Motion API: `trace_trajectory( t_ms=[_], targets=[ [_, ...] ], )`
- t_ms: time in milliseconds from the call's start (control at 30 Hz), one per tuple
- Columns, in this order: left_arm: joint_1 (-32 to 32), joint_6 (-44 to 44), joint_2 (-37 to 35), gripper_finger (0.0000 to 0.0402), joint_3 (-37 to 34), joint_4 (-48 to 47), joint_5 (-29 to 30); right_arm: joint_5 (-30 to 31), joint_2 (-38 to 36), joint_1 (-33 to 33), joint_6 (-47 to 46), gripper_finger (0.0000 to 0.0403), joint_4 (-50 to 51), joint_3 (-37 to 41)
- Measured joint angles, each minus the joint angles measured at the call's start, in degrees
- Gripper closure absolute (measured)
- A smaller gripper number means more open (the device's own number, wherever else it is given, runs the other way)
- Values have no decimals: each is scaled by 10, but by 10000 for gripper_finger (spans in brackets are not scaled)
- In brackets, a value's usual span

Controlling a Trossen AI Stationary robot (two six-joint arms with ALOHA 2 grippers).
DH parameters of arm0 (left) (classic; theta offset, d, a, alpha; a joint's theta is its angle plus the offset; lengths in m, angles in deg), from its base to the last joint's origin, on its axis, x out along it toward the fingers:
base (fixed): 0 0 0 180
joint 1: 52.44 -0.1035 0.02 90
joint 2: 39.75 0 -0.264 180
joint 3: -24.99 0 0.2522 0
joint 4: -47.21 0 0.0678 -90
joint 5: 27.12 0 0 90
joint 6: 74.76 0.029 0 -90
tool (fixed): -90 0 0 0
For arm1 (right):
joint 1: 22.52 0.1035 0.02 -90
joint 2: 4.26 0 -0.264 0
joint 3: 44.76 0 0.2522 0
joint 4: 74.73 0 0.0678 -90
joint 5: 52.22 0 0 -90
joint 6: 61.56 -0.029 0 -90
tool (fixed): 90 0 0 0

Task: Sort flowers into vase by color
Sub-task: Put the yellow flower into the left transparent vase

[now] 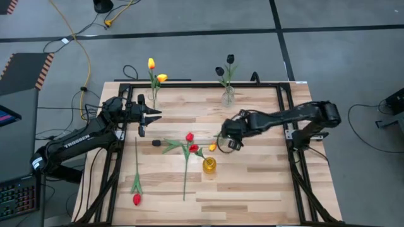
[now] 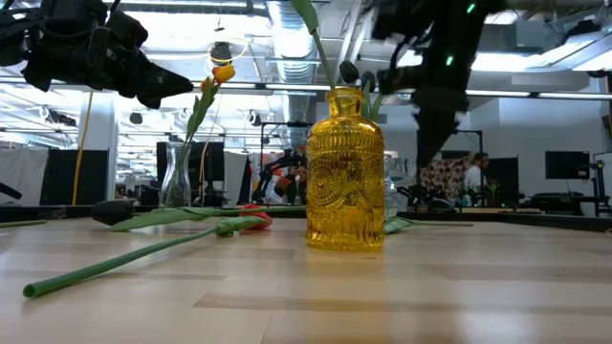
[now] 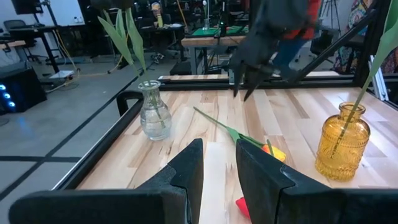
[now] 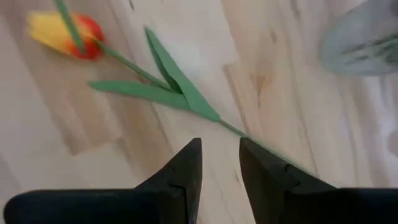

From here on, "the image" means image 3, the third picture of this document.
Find amber glass vase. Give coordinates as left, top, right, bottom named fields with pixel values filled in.
left=314, top=101, right=371, bottom=183

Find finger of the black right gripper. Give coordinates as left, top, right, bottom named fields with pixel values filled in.
left=233, top=63, right=248, bottom=98
left=243, top=66, right=275, bottom=102

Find black computer blue lights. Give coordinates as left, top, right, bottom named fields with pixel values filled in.
left=0, top=67, right=48, bottom=115

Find clear bulbous glass vase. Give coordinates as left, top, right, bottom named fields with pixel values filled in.
left=137, top=80, right=173, bottom=141

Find glass vase white flower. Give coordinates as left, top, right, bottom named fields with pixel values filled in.
left=201, top=0, right=211, bottom=31

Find black wall monitor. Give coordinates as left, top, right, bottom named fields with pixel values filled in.
left=11, top=0, right=43, bottom=16

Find white flat box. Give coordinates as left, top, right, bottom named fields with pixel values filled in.
left=49, top=69, right=75, bottom=80

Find yellow orange artificial tulip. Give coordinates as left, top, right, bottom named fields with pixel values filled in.
left=193, top=106, right=287, bottom=163

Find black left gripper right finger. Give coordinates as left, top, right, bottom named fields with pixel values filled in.
left=235, top=138, right=398, bottom=224

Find person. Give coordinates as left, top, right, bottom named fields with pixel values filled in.
left=150, top=1, right=165, bottom=29
left=272, top=0, right=323, bottom=81

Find black office chair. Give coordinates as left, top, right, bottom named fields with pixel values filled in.
left=2, top=19, right=41, bottom=63

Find red artificial tulip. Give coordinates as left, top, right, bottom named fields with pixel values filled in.
left=330, top=0, right=398, bottom=158
left=235, top=196, right=252, bottom=220

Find colourful patterned fabric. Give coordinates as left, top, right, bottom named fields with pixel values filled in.
left=331, top=0, right=376, bottom=75

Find wooden workbench green mat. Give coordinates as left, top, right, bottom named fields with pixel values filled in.
left=181, top=26, right=249, bottom=75

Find black office desk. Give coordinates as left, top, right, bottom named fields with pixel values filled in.
left=136, top=23, right=187, bottom=63
left=7, top=24, right=62, bottom=74

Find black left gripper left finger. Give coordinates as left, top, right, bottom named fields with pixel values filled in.
left=9, top=138, right=205, bottom=224

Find black aluminium table frame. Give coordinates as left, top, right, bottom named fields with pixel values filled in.
left=51, top=0, right=398, bottom=190

